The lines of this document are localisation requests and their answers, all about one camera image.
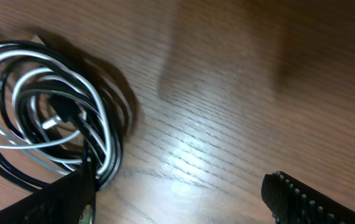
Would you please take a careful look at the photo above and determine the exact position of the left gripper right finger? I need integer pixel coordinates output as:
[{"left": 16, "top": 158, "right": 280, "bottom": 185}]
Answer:
[{"left": 261, "top": 171, "right": 355, "bottom": 224}]

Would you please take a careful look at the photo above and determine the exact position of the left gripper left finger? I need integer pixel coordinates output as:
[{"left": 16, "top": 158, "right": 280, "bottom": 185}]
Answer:
[{"left": 0, "top": 163, "right": 96, "bottom": 224}]

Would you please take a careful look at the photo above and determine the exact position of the white usb cable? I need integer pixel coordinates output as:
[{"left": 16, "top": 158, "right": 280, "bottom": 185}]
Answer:
[{"left": 0, "top": 43, "right": 122, "bottom": 189}]

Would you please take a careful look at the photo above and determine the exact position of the black usb cable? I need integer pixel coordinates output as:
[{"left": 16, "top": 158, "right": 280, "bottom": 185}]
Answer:
[{"left": 0, "top": 39, "right": 134, "bottom": 193}]

